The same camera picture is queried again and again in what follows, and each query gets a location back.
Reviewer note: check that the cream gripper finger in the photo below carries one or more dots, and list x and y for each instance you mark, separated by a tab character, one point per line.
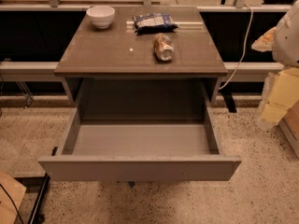
264	42
280	93

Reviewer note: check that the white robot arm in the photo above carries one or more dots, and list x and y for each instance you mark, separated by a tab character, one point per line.
285	48

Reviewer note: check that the grey drawer cabinet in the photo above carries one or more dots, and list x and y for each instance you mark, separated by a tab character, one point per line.
118	51

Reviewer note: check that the open grey top drawer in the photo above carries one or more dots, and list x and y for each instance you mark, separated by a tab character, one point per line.
141	130

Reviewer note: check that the wooden box at right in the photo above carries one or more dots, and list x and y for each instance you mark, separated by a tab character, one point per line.
290	127

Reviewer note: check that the blue white chip bag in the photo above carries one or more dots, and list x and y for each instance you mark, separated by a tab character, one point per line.
153	22

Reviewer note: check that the white ceramic bowl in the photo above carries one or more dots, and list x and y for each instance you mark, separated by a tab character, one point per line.
101	16

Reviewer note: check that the wooden board at left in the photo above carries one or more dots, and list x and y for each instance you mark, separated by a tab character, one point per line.
11	195

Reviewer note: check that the black metal floor frame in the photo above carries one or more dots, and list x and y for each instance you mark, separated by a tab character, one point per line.
38	185

